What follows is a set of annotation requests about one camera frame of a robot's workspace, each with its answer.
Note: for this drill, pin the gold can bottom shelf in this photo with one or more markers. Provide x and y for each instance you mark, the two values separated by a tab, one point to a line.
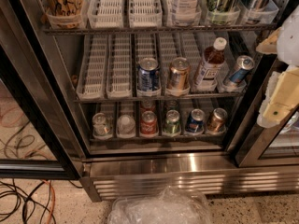
216	120

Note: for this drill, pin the white tray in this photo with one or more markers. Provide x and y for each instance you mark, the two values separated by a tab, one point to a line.
106	13
119	70
91	81
145	13

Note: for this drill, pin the clear bottle white cap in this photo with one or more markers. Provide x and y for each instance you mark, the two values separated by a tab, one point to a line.
126	124

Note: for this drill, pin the red coke can front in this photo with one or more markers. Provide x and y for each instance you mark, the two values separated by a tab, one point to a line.
148	123

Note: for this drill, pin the gold can shelf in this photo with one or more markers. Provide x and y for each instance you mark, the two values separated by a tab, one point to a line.
179	70
216	120

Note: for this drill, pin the glass fridge door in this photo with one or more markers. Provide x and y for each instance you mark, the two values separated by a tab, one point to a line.
259	146
28	146

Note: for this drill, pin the white bottle top shelf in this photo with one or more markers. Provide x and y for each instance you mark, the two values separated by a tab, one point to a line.
185	12

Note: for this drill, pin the gold can middle shelf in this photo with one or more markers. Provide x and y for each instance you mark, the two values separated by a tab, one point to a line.
179	70

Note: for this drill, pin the white tray middle far left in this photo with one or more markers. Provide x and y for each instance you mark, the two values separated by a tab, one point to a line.
91	81

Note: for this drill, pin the blue pepsi can shelf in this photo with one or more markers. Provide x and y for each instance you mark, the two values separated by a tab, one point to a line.
148	75
195	121

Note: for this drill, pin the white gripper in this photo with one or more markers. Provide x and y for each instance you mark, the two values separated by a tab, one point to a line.
290	42

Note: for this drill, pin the silver can bottom left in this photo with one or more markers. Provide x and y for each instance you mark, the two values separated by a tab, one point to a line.
101	124

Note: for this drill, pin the left glass fridge door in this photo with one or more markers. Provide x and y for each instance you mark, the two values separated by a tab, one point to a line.
28	146

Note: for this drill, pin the clear plastic bag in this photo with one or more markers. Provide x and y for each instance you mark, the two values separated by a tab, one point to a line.
170	206

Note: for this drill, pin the steel fridge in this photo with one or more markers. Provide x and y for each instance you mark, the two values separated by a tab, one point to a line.
48	61

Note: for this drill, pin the brown tea bottle white cap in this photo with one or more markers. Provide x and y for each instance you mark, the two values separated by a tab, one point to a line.
210	64

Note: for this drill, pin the dark can behind green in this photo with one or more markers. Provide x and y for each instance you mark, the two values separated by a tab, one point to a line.
170	105

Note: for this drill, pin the right glass fridge door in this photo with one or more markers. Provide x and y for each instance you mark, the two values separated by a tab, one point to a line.
259	146

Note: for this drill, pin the red can behind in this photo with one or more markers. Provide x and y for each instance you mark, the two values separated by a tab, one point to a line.
147	105

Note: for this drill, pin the green can front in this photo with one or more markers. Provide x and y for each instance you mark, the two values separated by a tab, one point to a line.
171	122

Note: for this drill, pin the blue pepsi can bottom shelf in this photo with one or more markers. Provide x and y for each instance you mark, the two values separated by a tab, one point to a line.
195	121

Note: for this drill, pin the green can top shelf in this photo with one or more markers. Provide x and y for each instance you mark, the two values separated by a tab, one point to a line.
222	12

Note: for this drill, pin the tilted blue silver can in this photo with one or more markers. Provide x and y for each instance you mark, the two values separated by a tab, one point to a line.
243	65

